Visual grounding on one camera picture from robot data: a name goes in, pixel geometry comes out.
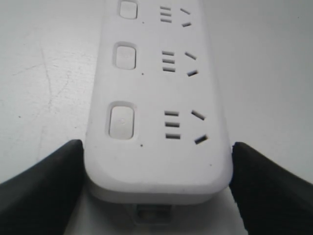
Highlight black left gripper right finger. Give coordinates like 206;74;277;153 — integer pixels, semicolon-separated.
229;142;313;235

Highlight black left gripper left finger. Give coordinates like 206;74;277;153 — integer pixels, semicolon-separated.
0;140;85;235

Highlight white five-outlet power strip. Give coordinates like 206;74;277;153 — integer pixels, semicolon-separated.
84;0;233;225

